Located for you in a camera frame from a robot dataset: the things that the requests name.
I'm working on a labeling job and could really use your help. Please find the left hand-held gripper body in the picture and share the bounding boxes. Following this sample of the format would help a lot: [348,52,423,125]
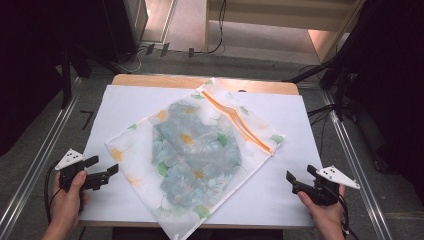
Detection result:
[54,148,102,193]

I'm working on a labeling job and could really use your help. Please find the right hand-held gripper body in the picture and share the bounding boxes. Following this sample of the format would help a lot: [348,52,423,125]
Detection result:
[308,165,361,207]

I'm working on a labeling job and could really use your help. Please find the leaf print mesh laundry bag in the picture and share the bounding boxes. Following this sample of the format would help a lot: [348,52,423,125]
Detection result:
[104,78,287,240]

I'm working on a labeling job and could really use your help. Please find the person's right hand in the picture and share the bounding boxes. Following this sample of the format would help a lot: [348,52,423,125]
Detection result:
[297,185,347,234]

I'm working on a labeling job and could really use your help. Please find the person's left hand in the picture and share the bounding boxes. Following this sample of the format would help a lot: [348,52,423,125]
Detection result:
[49,170,89,230]

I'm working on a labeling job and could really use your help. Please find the black metal stand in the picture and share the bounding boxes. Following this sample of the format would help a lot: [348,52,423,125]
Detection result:
[282,19,368,122]

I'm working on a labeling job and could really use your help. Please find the blue floral garment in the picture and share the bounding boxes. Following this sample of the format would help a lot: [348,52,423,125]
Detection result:
[151,100,243,208]

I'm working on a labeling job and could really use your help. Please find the dark cabinet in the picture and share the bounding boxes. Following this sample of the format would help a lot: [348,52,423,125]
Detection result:
[101,0,149,65]

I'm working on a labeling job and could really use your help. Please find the light wooden shelf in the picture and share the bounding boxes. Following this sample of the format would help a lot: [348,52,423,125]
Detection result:
[204,0,366,65]

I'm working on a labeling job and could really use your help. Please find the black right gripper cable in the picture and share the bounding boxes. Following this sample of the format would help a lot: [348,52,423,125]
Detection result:
[337,193,360,240]

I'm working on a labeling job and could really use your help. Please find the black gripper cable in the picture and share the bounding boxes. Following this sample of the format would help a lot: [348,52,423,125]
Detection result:
[43,161,64,224]
[337,193,360,240]

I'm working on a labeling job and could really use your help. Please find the metal floor rail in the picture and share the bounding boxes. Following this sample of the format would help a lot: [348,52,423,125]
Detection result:
[319,89,395,240]
[0,76,84,240]

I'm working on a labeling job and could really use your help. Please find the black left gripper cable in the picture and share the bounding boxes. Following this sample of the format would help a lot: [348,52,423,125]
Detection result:
[43,161,64,224]

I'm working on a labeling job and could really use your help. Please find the black floor cables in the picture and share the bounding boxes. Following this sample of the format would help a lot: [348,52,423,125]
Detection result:
[306,103,338,158]

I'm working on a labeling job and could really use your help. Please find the white cable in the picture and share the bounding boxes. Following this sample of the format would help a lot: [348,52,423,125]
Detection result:
[113,46,148,75]

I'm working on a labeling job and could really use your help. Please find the black hanging cable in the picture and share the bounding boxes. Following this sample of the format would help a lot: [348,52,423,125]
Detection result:
[194,0,228,55]

